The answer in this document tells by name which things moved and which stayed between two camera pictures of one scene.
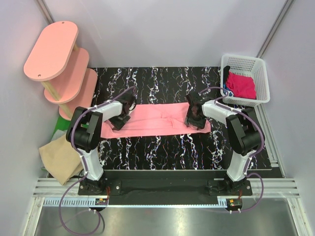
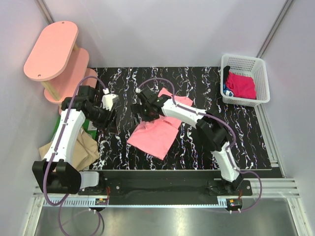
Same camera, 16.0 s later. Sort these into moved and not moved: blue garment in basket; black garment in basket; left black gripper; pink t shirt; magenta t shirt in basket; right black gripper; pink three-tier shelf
Moved: left black gripper; right black gripper; pink t shirt
Not moved: pink three-tier shelf; magenta t shirt in basket; blue garment in basket; black garment in basket
